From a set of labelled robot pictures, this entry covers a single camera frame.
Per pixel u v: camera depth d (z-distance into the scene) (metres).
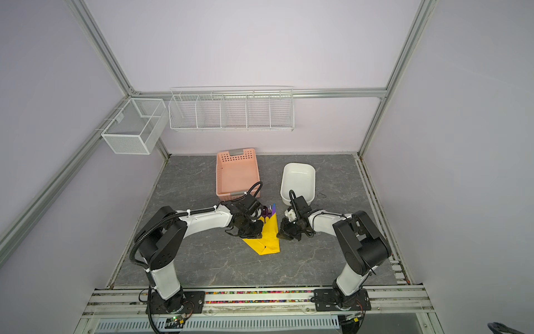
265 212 0.96
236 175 1.09
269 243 0.87
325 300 0.73
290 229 0.81
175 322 0.72
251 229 0.79
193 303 0.74
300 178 1.09
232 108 0.98
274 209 0.99
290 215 0.89
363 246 0.47
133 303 0.75
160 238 0.48
